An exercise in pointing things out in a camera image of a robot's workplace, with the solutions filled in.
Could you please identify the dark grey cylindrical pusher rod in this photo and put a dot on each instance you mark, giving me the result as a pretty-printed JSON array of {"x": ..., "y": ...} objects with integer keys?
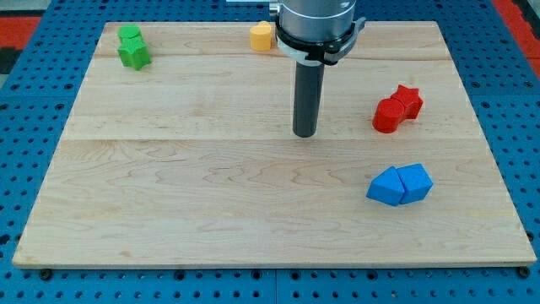
[{"x": 307, "y": 97}]

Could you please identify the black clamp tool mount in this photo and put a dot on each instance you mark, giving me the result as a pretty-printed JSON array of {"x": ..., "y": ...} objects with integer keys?
[{"x": 313, "y": 54}]

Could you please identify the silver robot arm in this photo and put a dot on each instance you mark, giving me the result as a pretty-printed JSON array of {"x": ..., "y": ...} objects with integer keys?
[{"x": 316, "y": 34}]

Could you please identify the red star block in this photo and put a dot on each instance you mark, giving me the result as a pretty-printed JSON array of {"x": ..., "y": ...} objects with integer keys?
[{"x": 410, "y": 99}]

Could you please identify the green star block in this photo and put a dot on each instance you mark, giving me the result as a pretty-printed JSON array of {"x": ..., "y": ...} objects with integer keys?
[{"x": 134, "y": 53}]

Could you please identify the yellow heart block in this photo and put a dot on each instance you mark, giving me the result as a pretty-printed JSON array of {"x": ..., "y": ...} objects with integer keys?
[{"x": 261, "y": 37}]

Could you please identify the red round block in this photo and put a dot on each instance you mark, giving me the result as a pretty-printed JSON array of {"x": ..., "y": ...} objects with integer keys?
[{"x": 389, "y": 114}]

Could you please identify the blue triangular block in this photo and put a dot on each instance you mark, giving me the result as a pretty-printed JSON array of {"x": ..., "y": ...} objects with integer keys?
[{"x": 387, "y": 187}]

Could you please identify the light wooden board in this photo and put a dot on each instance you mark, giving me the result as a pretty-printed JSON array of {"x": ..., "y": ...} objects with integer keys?
[{"x": 191, "y": 162}]

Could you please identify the blue cube block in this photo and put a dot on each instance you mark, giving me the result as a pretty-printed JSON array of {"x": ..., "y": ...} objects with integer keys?
[{"x": 415, "y": 181}]

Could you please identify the green round block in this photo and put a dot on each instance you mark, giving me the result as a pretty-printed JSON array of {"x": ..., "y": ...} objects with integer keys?
[{"x": 128, "y": 32}]

